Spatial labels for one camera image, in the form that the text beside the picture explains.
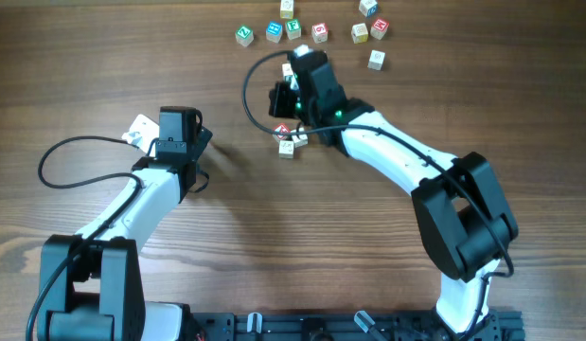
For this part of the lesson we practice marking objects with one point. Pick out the yellow edged top block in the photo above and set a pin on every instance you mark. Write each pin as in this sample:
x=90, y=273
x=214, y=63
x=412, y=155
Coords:
x=286, y=10

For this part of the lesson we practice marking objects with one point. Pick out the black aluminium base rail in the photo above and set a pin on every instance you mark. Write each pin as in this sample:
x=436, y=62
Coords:
x=400, y=326

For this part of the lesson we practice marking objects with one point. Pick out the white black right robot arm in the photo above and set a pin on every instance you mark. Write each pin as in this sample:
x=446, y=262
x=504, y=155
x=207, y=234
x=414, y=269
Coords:
x=464, y=220

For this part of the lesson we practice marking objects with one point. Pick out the plain white wooden block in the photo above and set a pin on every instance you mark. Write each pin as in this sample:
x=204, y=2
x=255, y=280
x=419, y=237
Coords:
x=299, y=138

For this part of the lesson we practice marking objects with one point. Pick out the green Z letter block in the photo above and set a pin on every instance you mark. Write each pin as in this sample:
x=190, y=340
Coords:
x=244, y=35

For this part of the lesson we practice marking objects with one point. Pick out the blue letter block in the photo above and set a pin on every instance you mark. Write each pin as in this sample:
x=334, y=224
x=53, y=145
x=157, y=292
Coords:
x=274, y=32

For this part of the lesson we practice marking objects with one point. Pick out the beige picture block right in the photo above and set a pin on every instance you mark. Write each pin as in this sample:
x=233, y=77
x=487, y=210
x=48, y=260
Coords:
x=376, y=60

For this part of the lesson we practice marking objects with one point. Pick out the yellow picture block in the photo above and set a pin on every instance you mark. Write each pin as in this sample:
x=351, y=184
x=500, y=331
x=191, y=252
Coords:
x=359, y=33

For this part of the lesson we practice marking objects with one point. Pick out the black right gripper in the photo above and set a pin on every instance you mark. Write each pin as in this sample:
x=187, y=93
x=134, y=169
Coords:
x=283, y=99

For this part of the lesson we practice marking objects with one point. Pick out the red M letter block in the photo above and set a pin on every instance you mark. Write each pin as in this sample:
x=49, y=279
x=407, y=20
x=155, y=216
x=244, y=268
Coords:
x=379, y=28

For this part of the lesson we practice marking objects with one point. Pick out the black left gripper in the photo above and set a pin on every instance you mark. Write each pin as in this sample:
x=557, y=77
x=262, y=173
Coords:
x=201, y=140

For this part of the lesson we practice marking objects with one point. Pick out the plain beige picture block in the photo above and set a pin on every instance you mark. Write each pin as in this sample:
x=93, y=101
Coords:
x=286, y=149

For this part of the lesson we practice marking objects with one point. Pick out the blue edged top block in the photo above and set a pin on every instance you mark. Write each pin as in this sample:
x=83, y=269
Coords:
x=368, y=7

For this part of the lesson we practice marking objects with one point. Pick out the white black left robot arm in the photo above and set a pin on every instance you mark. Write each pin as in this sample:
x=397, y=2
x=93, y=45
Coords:
x=90, y=283

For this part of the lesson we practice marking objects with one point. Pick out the green J letter block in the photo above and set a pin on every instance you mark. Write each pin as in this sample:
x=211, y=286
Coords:
x=287, y=72

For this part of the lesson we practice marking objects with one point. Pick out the green F letter block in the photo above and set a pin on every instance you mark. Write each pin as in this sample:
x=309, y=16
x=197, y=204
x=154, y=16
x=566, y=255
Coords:
x=293, y=29

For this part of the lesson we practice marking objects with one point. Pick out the red 9 number block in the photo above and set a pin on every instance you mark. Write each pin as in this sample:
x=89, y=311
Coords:
x=320, y=33

